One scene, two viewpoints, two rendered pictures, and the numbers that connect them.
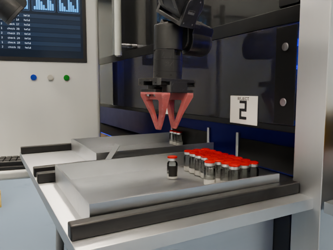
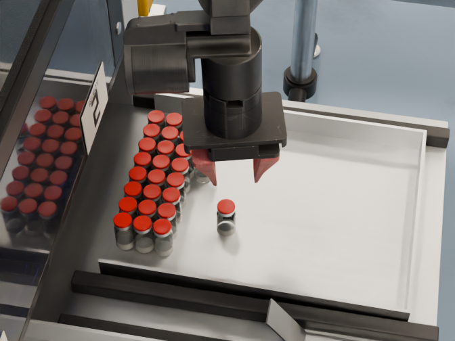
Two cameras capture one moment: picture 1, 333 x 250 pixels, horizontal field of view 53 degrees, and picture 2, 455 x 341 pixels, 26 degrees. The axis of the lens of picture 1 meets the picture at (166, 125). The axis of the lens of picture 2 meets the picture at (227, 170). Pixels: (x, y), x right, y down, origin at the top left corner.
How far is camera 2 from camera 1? 146 cm
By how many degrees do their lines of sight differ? 114
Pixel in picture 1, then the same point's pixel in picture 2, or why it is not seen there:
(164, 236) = (359, 112)
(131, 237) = (393, 117)
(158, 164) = (200, 286)
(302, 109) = (127, 10)
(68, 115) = not seen: outside the picture
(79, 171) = (365, 311)
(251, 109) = (101, 90)
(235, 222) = not seen: hidden behind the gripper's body
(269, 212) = not seen: hidden behind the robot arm
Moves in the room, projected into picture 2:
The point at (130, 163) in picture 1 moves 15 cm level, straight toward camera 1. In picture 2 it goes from (261, 292) to (328, 199)
